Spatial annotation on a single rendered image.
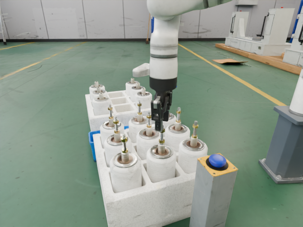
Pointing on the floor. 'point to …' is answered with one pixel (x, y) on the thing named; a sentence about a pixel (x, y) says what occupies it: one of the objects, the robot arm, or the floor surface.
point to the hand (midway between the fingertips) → (162, 122)
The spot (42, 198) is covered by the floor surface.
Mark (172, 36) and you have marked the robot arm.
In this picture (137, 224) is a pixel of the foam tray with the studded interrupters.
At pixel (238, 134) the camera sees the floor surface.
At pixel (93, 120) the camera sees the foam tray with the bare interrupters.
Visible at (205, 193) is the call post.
